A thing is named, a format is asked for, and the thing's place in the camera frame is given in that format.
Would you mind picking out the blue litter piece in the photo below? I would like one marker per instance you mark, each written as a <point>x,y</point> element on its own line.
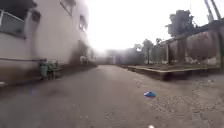
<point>150,94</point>

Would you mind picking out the grey concrete road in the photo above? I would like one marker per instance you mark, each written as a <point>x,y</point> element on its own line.
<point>100,96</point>

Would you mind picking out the tall dark tree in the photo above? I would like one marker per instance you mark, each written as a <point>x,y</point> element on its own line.
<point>181,22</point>

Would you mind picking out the pale multi-storey building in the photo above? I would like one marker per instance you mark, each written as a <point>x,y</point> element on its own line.
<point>50,30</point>

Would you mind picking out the raised concrete planter bed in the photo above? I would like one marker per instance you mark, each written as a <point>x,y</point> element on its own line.
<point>173,70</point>

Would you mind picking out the long weathered boundary wall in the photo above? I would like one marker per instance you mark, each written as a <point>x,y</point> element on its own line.
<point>196,46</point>

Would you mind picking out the leaning poles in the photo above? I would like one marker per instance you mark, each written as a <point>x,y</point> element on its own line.
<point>212,10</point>

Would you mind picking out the small tree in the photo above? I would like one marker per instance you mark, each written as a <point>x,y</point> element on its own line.
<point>147,45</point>

